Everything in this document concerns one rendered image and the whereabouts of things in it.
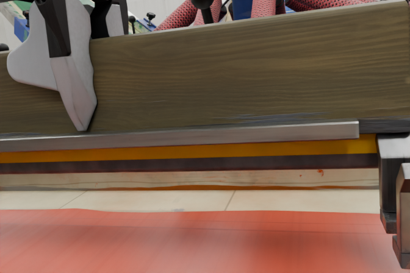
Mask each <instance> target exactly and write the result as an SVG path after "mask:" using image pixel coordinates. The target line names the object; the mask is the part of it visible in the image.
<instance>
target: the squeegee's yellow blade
mask: <svg viewBox="0 0 410 273"><path fill-rule="evenodd" d="M375 137H376V133H373V134H359V139H357V140H331V141H299V142H282V143H250V144H217V145H200V146H167V147H135V148H118V149H85V150H68V151H35V152H3V153H0V163H30V162H54V161H98V160H143V159H166V158H210V157H255V156H278V155H322V154H367V153H377V150H376V143H375Z"/></svg>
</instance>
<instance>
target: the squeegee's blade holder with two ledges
mask: <svg viewBox="0 0 410 273"><path fill-rule="evenodd" d="M357 139H359V121H358V120H357V119H356V118H344V119H321V120H309V121H286V122H263V123H251V124H228V125H216V126H193V127H170V128H158V129H135V130H112V131H99V132H76V133H53V134H41V135H18V136H0V153H3V152H35V151H68V150H85V149H118V148H135V147H167V146H200V145H217V144H250V143H282V142H299V141H331V140H357Z"/></svg>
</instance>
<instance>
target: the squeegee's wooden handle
mask: <svg viewBox="0 0 410 273"><path fill-rule="evenodd" d="M11 51H12V50H9V51H0V137H6V136H18V135H41V134H53V133H76V132H99V131H112V130H135V129H158V128H170V127H193V126H216V125H228V124H251V123H263V122H286V121H309V120H321V119H344V118H356V119H357V120H358V121H359V134H373V133H403V132H410V6H409V4H408V3H407V2H406V0H386V1H377V2H368V3H363V4H354V5H345V6H340V7H331V8H326V9H317V10H308V11H303V12H295V13H285V14H280V15H272V16H263V17H257V18H248V19H240V20H235V21H226V22H220V23H212V24H203V25H197V26H189V27H180V28H175V29H166V30H157V31H152V32H143V33H137V34H129V35H120V36H115V37H106V38H97V39H92V40H90V41H89V53H90V59H91V62H92V65H93V69H94V73H93V86H94V90H95V94H96V98H97V100H98V105H97V107H96V110H95V112H94V114H93V117H92V120H91V123H90V125H89V127H88V130H86V131H77V129H76V128H75V126H74V124H73V122H72V120H71V119H70V117H69V115H68V113H67V111H66V109H65V106H64V104H63V101H62V98H61V96H60V93H59V92H58V91H56V90H50V89H47V88H42V87H37V86H33V85H28V84H25V83H20V82H17V81H15V80H13V79H12V78H11V76H10V74H9V72H8V70H7V57H8V55H9V53H10V52H11Z"/></svg>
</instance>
